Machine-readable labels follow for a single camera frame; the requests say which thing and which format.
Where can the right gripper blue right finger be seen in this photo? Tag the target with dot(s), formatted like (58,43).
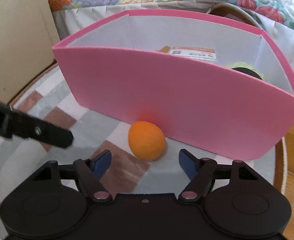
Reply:
(200,173)

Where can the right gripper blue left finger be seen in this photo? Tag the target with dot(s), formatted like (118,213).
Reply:
(88,175)

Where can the orange makeup sponge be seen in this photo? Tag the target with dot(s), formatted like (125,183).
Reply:
(146,140)

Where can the green yarn ball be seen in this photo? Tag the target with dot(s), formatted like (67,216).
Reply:
(245,68)

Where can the clear floss pick box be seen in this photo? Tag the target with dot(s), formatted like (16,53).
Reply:
(204,54)

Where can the foundation bottle gold cap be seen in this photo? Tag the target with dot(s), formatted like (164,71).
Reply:
(165,49)

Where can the checkered cartoon rug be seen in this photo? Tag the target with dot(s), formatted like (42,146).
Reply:
(48,98)

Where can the pink cardboard box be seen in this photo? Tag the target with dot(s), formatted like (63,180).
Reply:
(113,67)

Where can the beige wooden cabinet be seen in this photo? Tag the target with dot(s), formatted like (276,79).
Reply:
(27,34)

